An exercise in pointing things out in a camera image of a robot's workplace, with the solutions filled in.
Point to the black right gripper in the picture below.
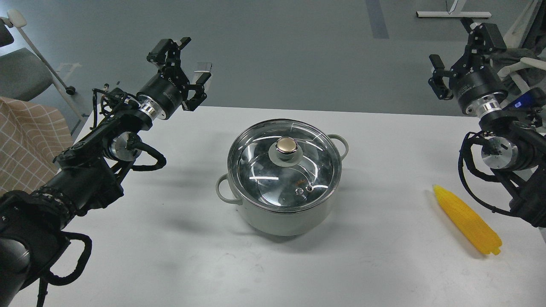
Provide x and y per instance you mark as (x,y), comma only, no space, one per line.
(471,78)

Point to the white desk foot bar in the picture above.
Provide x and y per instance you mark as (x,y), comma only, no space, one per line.
(455,11)

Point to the white chair with grey cloth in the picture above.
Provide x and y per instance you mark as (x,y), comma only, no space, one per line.
(522,66)

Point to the grey-green cooking pot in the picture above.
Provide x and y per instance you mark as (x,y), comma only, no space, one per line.
(275,223)

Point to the beige checkered cloth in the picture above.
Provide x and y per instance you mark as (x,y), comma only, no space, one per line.
(31,136)

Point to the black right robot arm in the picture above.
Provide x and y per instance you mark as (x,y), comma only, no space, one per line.
(508,148)

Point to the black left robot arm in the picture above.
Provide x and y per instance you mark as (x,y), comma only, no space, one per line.
(34,244)

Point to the grey office chair left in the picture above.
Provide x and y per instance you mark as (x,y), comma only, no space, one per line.
(24,73)

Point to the yellow toy corn cob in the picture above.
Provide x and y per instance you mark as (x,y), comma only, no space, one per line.
(468,222)

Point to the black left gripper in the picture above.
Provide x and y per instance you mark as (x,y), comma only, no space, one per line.
(170,88)

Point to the glass pot lid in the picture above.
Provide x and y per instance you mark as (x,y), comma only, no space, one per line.
(284,165)

